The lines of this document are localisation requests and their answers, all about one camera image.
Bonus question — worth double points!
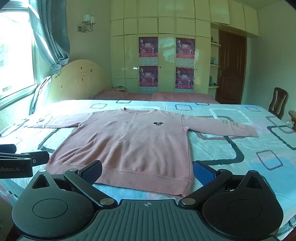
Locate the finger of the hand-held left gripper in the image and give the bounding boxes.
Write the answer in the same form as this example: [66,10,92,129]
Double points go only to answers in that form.
[0,151,50,166]
[0,144,17,154]

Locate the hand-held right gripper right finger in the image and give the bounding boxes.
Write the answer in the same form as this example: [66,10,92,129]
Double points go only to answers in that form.
[178,161,266,207]

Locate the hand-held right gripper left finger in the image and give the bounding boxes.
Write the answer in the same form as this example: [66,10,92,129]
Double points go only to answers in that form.
[30,160,118,207]

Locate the pink sweatshirt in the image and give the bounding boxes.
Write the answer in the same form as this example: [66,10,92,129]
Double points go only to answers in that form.
[28,107,259,199]

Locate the patterned light blue bedsheet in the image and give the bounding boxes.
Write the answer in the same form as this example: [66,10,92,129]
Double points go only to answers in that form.
[0,99,296,241]

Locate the cream wooden headboard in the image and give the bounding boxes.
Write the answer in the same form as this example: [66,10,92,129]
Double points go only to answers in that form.
[47,59,112,103]

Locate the pink bed cover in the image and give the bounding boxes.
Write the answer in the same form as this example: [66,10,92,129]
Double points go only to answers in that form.
[90,89,219,104]

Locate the stack of books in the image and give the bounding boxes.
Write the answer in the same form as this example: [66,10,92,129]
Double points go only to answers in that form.
[110,85,128,93]

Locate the window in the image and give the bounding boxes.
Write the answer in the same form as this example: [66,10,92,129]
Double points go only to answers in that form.
[0,9,38,100]

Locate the dark wooden chair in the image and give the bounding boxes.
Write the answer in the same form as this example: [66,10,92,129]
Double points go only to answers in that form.
[268,87,288,120]

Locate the light wooden furniture piece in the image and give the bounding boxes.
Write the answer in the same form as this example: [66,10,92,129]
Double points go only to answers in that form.
[287,110,296,132]

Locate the brown wooden door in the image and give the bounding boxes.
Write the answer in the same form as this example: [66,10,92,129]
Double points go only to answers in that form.
[217,30,247,105]

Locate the cream corner shelf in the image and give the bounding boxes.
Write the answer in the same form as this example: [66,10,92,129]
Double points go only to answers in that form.
[209,37,221,89]

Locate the blue grey curtain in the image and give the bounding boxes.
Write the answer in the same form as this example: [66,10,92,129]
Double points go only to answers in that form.
[28,0,71,78]

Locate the cream glossy wardrobe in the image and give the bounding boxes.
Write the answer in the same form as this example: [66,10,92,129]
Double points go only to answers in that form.
[110,0,259,100]

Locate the pink wall poster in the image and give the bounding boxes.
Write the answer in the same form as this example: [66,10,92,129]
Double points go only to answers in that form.
[139,65,159,93]
[175,37,196,66]
[138,36,159,66]
[175,67,194,93]

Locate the wall lamp with two shades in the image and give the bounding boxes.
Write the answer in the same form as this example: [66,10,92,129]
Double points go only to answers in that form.
[77,13,96,33]

